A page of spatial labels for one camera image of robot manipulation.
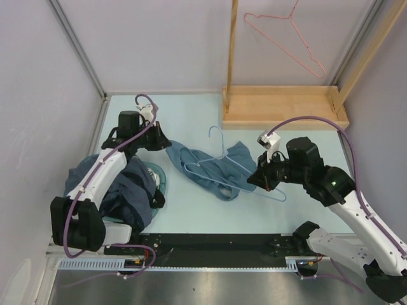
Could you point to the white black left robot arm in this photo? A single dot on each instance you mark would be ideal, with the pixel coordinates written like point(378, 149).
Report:
point(111, 196)

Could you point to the blue tank top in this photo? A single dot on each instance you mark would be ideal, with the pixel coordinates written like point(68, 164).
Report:
point(219, 169)

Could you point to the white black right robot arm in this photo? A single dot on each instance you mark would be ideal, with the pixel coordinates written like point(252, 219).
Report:
point(381, 259)

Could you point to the dark blue clothes pile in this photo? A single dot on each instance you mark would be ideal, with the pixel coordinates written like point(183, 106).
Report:
point(133, 190)

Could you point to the pink wire hanger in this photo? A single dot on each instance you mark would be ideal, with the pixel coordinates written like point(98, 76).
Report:
point(290, 18)

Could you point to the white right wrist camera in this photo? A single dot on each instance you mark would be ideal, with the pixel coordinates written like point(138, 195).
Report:
point(271, 142)

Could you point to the white slotted cable duct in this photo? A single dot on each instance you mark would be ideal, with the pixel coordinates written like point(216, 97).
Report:
point(129, 265)

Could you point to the wooden hanger rack with tray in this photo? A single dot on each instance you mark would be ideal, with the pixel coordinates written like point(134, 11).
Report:
point(305, 107)

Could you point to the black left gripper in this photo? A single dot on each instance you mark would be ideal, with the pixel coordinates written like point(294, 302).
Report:
point(159, 138)

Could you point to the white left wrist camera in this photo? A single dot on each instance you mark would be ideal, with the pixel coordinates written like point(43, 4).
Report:
point(148, 111)

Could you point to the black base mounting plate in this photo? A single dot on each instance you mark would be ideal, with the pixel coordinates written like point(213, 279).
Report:
point(226, 251)

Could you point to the aluminium frame rail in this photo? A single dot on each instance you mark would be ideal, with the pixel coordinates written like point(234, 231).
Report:
point(83, 59)

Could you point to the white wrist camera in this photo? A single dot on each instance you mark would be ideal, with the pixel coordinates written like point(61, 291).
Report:
point(148, 111)
point(271, 142)

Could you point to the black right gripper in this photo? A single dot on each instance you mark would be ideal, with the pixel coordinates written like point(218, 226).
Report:
point(258, 178)

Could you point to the light blue wire hanger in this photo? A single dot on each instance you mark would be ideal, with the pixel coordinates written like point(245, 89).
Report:
point(200, 163)

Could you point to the teal plastic basket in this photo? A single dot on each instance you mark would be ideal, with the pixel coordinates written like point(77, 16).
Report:
point(160, 181)

